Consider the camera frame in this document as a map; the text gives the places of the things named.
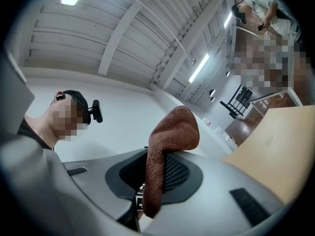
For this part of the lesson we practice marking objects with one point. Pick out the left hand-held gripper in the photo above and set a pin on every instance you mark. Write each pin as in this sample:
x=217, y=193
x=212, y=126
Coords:
x=139, y=198

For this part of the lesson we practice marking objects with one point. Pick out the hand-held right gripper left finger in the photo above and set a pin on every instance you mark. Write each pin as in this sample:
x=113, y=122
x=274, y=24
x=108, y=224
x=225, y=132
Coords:
x=37, y=181

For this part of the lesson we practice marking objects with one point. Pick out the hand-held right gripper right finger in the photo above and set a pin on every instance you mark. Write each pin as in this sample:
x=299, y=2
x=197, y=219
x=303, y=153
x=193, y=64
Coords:
x=216, y=181

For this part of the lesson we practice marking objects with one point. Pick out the black head camera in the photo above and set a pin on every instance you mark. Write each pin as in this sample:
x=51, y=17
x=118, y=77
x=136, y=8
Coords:
x=97, y=112

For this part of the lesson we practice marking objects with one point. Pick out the person's head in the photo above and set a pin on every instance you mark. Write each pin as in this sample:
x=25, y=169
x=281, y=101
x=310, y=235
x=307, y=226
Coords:
x=66, y=122

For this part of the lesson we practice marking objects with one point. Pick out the person's black top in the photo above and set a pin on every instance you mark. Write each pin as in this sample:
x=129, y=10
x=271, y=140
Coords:
x=29, y=131

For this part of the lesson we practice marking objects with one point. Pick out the black slatted chair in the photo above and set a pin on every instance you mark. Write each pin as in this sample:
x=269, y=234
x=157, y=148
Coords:
x=237, y=104

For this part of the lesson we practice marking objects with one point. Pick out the brown cloth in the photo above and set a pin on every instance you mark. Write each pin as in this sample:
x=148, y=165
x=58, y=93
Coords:
x=172, y=131

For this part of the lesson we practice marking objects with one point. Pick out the grey desk white frame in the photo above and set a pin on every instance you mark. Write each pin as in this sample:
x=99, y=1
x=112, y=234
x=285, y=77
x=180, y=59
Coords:
x=275, y=96

